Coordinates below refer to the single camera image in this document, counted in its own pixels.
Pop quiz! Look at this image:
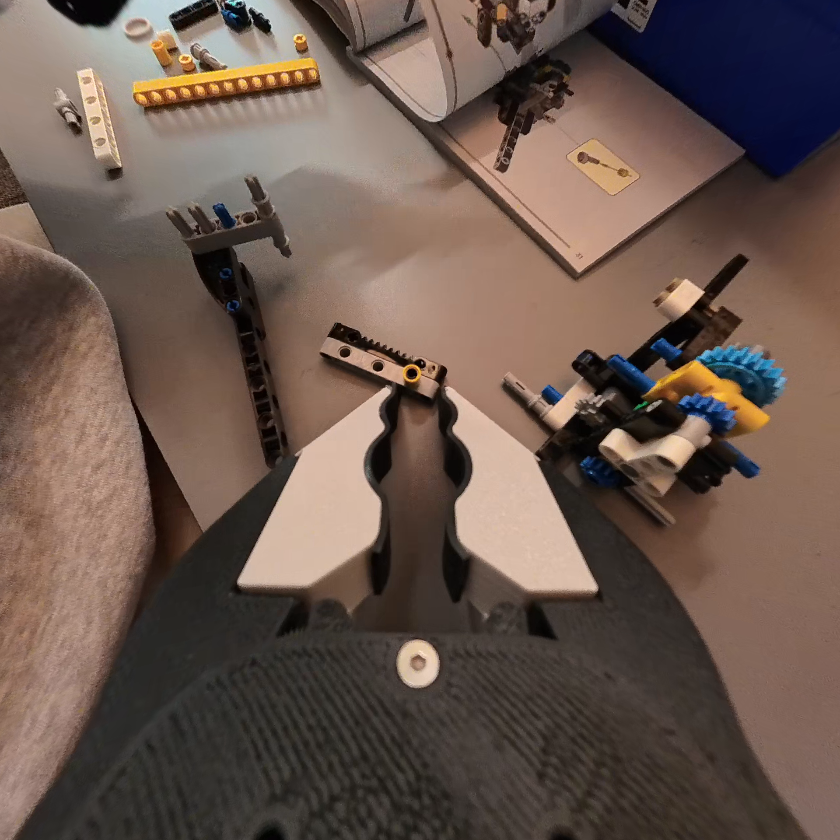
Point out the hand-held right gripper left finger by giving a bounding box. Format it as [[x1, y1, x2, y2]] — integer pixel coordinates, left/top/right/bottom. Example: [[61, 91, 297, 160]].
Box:
[[236, 386, 403, 614]]

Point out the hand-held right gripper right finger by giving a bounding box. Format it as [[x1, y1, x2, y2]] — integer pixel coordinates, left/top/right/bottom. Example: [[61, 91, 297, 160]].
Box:
[[436, 386, 600, 623]]

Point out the grey lego gear rack piece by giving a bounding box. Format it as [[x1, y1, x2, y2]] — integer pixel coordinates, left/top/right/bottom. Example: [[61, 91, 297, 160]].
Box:
[[319, 322, 449, 406]]

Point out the short black lego beam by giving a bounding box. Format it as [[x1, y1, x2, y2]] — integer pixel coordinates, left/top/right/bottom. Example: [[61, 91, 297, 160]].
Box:
[[168, 0, 219, 30]]

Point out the white lego beam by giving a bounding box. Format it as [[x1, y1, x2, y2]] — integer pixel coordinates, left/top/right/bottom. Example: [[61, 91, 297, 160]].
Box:
[[77, 68, 123, 177]]

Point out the long yellow lego beam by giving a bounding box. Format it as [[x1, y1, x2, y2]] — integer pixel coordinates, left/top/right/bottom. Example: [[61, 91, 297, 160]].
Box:
[[133, 59, 321, 108]]

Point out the black beam lego assembly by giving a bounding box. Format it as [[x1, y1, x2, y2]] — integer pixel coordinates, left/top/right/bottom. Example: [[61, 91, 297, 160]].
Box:
[[165, 174, 293, 468]]

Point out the multicolour lego gearbox assembly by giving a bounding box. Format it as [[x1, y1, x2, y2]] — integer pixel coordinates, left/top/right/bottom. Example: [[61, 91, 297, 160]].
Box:
[[503, 254, 787, 526]]

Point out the lego instruction booklet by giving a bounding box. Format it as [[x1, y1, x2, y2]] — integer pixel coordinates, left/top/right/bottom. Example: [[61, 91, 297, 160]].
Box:
[[295, 0, 746, 280]]

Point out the person's grey sweatshirt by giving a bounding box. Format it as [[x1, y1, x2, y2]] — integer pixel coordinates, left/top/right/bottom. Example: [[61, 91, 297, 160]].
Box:
[[0, 235, 157, 840]]

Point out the blue box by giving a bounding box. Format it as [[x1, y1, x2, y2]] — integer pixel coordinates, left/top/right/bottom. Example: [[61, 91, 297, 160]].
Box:
[[587, 0, 840, 177]]

